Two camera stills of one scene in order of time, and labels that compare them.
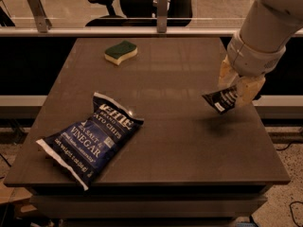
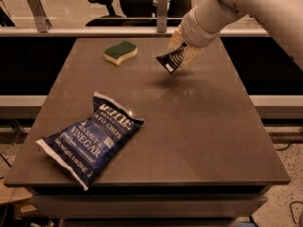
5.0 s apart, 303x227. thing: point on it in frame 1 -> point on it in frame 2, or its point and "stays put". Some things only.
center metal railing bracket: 162,10 stays put
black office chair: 138,10 stays put
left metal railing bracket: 42,20 stays put
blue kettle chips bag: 89,147 stays put
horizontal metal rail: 118,32 stays put
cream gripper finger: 248,88 -> 190,55
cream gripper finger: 227,74 -> 176,41
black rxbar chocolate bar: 222,100 -> 173,59
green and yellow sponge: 120,52 stays put
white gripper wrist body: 249,60 -> 191,32
